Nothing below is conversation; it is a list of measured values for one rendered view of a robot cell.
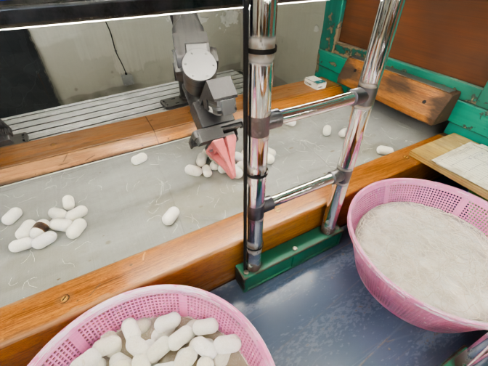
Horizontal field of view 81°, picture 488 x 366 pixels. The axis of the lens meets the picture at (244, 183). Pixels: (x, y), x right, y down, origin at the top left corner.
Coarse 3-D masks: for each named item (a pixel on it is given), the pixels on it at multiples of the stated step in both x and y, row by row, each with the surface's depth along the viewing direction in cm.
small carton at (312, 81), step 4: (312, 76) 88; (308, 80) 86; (312, 80) 85; (316, 80) 85; (320, 80) 85; (308, 84) 87; (312, 84) 85; (316, 84) 84; (320, 84) 84; (324, 84) 85; (316, 88) 84; (320, 88) 85; (324, 88) 85
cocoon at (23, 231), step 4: (28, 220) 45; (32, 220) 46; (24, 224) 45; (28, 224) 45; (32, 224) 45; (20, 228) 44; (24, 228) 44; (28, 228) 44; (16, 232) 44; (20, 232) 43; (24, 232) 44; (28, 232) 44; (16, 236) 43; (20, 236) 43; (24, 236) 44; (28, 236) 44
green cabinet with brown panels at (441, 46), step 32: (352, 0) 77; (416, 0) 64; (448, 0) 58; (480, 0) 54; (352, 32) 80; (416, 32) 66; (448, 32) 60; (480, 32) 55; (416, 64) 68; (448, 64) 62; (480, 64) 57; (480, 96) 58
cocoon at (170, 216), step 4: (172, 208) 47; (176, 208) 48; (168, 212) 47; (172, 212) 47; (176, 212) 47; (164, 216) 46; (168, 216) 46; (172, 216) 46; (176, 216) 47; (164, 220) 46; (168, 220) 46; (172, 220) 46; (168, 224) 46
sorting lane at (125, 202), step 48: (240, 144) 66; (288, 144) 66; (336, 144) 66; (384, 144) 66; (0, 192) 53; (48, 192) 53; (96, 192) 53; (144, 192) 53; (192, 192) 53; (240, 192) 53; (0, 240) 45; (96, 240) 45; (144, 240) 45; (0, 288) 38
